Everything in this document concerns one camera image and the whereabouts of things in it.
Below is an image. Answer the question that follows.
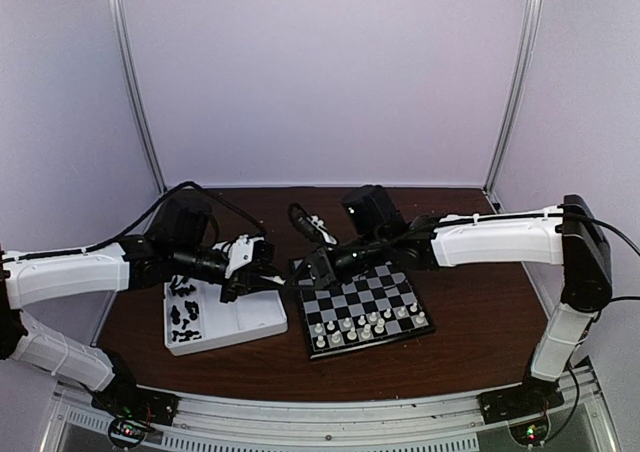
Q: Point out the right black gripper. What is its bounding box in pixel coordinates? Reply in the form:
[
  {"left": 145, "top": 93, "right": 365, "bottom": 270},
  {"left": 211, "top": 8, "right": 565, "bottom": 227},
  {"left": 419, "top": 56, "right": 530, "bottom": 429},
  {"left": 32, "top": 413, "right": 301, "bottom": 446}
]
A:
[{"left": 285, "top": 230, "right": 389, "bottom": 290}]

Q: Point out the white compartment tray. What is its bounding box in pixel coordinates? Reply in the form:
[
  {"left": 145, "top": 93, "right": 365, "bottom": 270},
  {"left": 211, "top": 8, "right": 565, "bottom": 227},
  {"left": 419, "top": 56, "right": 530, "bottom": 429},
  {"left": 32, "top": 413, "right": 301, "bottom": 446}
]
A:
[{"left": 164, "top": 279, "right": 288, "bottom": 356}]

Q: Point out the black white chess board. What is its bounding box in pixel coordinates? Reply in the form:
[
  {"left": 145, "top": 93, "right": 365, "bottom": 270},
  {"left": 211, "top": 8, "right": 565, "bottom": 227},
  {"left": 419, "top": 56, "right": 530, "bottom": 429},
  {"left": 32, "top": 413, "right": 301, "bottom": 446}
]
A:
[{"left": 293, "top": 262, "right": 436, "bottom": 360}]

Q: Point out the white king piece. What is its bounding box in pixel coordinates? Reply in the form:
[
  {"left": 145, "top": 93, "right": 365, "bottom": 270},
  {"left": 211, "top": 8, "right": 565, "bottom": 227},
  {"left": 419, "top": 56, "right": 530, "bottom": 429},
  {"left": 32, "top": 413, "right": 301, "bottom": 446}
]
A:
[{"left": 374, "top": 318, "right": 386, "bottom": 336}]

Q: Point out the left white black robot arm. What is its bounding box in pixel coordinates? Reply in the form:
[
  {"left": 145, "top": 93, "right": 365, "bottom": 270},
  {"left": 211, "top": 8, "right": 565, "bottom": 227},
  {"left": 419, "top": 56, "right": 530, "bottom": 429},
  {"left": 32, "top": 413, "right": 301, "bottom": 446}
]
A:
[{"left": 1, "top": 235, "right": 288, "bottom": 416}]

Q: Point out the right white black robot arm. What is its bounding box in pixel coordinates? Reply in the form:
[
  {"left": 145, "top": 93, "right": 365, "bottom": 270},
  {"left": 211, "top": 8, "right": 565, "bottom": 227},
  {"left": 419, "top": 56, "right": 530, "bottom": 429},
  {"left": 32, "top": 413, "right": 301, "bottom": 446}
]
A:
[{"left": 287, "top": 185, "right": 613, "bottom": 414}]

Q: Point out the black chess pieces pile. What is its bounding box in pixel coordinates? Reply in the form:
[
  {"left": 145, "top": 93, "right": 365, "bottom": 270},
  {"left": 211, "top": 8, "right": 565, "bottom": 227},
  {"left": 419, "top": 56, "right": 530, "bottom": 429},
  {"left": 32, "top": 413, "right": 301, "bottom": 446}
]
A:
[{"left": 164, "top": 276, "right": 203, "bottom": 347}]

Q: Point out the left controller circuit board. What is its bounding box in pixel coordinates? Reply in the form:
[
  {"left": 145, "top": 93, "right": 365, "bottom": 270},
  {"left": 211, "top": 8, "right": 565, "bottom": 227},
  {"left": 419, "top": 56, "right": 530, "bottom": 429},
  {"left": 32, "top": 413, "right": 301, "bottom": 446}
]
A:
[{"left": 107, "top": 418, "right": 150, "bottom": 449}]

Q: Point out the controller circuit board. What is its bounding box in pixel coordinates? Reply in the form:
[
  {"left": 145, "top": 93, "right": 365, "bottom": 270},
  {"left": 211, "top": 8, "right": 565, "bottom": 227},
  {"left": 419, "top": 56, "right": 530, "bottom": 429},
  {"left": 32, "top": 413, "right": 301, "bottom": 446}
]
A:
[
  {"left": 509, "top": 418, "right": 550, "bottom": 447},
  {"left": 107, "top": 418, "right": 150, "bottom": 449}
]

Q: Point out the right controller circuit board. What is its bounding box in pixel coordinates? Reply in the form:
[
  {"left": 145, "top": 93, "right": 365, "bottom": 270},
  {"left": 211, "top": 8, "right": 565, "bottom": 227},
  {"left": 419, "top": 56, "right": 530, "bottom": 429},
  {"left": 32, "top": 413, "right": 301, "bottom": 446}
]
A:
[{"left": 509, "top": 418, "right": 550, "bottom": 447}]

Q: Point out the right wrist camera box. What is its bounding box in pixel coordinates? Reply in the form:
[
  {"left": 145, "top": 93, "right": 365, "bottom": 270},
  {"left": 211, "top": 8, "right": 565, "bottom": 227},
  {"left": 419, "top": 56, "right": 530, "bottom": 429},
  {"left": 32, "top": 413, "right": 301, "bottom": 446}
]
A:
[{"left": 341, "top": 184, "right": 408, "bottom": 237}]

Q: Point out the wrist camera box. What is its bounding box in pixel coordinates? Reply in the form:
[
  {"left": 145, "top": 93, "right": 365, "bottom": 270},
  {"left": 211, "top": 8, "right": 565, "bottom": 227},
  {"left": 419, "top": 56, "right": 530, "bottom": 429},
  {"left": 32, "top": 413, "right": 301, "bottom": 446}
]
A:
[
  {"left": 341, "top": 184, "right": 408, "bottom": 237},
  {"left": 146, "top": 197, "right": 212, "bottom": 246}
]

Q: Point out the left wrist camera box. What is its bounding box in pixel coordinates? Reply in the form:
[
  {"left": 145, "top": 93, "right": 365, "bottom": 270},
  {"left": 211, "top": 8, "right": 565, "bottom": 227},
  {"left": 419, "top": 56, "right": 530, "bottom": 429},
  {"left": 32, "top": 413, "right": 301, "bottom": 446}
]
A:
[{"left": 146, "top": 197, "right": 212, "bottom": 246}]

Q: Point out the right black cable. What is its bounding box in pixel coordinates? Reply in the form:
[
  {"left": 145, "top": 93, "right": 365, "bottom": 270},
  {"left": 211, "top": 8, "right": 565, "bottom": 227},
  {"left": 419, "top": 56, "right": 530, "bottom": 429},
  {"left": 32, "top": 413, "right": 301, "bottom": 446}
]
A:
[{"left": 287, "top": 201, "right": 341, "bottom": 248}]

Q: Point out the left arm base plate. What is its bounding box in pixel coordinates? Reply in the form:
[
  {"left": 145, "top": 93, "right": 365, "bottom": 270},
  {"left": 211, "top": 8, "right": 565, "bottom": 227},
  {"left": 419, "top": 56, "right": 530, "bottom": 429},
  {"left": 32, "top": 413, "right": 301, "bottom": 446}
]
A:
[{"left": 90, "top": 388, "right": 179, "bottom": 426}]

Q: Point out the front aluminium rail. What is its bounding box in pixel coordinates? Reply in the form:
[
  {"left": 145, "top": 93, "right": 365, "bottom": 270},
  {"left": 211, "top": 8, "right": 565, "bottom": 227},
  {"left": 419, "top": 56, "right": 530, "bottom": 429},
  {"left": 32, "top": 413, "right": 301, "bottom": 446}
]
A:
[{"left": 35, "top": 365, "right": 622, "bottom": 451}]

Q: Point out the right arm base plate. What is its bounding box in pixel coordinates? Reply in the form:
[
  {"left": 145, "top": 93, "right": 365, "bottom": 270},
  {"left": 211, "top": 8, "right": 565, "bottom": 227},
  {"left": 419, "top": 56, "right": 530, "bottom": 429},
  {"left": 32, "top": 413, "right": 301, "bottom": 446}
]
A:
[{"left": 478, "top": 385, "right": 564, "bottom": 424}]

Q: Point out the left aluminium frame post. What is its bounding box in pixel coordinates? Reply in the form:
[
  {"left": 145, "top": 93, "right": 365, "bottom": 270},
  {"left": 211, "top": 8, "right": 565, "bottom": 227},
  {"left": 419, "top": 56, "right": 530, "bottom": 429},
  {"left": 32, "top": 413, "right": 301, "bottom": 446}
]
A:
[{"left": 108, "top": 0, "right": 167, "bottom": 193}]

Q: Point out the aluminium frame post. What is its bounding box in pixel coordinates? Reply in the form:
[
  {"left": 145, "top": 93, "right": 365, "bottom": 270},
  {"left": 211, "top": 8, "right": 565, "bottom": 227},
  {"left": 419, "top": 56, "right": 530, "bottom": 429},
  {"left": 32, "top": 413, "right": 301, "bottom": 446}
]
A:
[
  {"left": 483, "top": 0, "right": 543, "bottom": 197},
  {"left": 108, "top": 0, "right": 167, "bottom": 193}
]

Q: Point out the right aluminium frame post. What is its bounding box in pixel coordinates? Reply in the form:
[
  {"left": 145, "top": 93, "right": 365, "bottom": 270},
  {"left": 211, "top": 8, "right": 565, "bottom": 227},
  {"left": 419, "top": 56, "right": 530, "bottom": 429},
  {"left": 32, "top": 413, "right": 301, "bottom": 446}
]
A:
[{"left": 483, "top": 0, "right": 543, "bottom": 197}]

